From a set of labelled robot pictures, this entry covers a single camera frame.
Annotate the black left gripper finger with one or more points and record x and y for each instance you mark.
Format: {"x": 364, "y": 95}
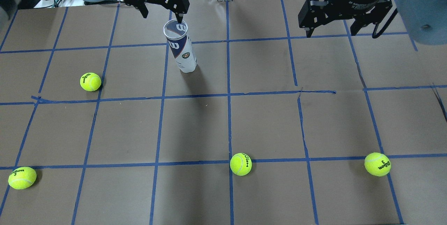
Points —
{"x": 143, "y": 10}
{"x": 179, "y": 17}

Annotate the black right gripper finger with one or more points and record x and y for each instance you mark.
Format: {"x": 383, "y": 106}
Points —
{"x": 357, "y": 25}
{"x": 309, "y": 31}

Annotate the white blue tennis ball can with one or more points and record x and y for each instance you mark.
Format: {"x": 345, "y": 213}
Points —
{"x": 180, "y": 44}

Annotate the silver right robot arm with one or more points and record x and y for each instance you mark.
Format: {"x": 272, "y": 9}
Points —
{"x": 425, "y": 20}

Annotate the yellow tennis ball far left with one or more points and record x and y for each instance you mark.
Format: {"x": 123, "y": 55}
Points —
{"x": 90, "y": 82}

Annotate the yellow tennis ball far right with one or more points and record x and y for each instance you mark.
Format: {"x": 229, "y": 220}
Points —
{"x": 377, "y": 164}

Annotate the yellow Head tennis ball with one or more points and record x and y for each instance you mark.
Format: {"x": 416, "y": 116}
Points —
{"x": 241, "y": 164}

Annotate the yellow tennis ball near left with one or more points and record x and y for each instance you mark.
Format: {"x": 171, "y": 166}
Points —
{"x": 22, "y": 178}

